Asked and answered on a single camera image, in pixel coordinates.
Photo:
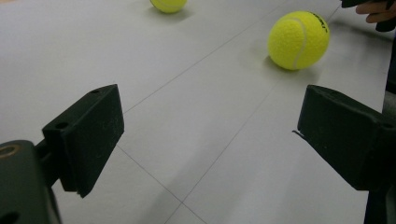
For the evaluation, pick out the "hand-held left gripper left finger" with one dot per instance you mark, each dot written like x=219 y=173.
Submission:
x=87 y=140

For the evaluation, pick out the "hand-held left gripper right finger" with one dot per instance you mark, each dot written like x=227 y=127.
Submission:
x=348 y=140

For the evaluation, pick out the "yellow tennis ball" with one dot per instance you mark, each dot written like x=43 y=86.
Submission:
x=169 y=4
x=298 y=40

